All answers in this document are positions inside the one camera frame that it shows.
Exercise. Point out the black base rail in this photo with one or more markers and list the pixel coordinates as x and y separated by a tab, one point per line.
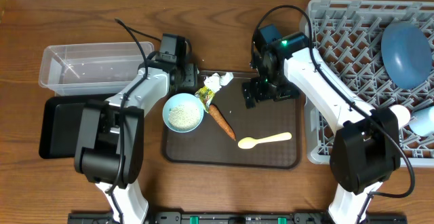
180	218

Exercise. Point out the dark blue plate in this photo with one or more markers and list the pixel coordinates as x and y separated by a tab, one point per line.
406	55

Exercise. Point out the black plastic bin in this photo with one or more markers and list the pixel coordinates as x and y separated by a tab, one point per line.
61	122

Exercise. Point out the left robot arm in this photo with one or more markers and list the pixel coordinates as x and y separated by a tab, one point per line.
109	151

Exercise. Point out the light blue cup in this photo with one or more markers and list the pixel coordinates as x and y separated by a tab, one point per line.
422	122

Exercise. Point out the pink white cup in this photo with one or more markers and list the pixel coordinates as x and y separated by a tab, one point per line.
402	114

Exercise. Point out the orange carrot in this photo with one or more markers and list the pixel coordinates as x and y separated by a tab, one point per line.
220	120

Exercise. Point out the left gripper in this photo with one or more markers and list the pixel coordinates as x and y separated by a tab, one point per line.
191	77

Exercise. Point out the brown serving tray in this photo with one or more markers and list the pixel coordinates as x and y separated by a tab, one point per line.
209	144

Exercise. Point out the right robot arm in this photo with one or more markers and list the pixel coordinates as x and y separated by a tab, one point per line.
364	152

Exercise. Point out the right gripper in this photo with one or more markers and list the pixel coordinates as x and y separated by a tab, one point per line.
259	83

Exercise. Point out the light blue rice bowl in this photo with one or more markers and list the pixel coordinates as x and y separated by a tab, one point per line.
182	112

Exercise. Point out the grey dishwasher rack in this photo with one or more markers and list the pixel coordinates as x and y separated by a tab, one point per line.
348	36

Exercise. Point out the crumpled white tissue right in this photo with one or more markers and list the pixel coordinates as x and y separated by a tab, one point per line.
215	82

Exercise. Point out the yellow green snack wrapper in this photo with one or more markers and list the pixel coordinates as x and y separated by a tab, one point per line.
205	95

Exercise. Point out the cream plastic spoon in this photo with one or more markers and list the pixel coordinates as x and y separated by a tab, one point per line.
249	142

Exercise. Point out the clear plastic bin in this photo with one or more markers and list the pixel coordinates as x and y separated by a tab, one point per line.
90	68

